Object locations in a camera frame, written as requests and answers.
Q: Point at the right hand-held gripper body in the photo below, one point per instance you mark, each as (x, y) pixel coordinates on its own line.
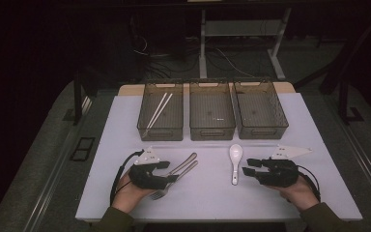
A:
(280, 174)

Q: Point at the person's left hand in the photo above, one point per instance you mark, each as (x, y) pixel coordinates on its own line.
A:
(128, 195)

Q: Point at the dark metal stand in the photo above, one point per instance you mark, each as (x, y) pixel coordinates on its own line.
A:
(344, 103)
(77, 100)

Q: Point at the white metal desk frame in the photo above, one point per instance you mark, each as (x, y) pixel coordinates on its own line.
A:
(203, 48)

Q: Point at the person's right hand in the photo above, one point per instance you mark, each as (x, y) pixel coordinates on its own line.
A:
(299, 193)

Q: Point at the smoky clear plastic bin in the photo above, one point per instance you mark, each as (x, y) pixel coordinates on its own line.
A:
(212, 111)
(174, 112)
(259, 111)

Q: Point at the white ceramic spoon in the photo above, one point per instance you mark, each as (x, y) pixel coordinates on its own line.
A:
(235, 151)

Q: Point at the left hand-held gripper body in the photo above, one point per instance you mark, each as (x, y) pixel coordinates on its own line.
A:
(146, 177)

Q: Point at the white chopstick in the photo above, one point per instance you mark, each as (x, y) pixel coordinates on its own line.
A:
(161, 111)
(157, 110)

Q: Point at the wooden board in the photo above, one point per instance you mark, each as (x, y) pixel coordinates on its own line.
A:
(128, 89)

